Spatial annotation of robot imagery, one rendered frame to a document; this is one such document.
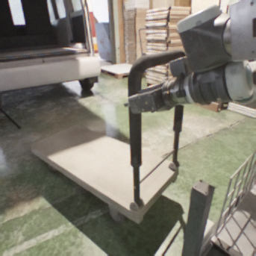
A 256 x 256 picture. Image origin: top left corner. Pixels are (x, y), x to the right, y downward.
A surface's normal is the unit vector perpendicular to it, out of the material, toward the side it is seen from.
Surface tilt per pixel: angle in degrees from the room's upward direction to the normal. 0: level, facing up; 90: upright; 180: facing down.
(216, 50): 108
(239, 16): 94
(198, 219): 90
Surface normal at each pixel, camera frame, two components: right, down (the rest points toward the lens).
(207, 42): -0.77, 0.55
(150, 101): -0.63, 0.36
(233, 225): -0.04, -0.90
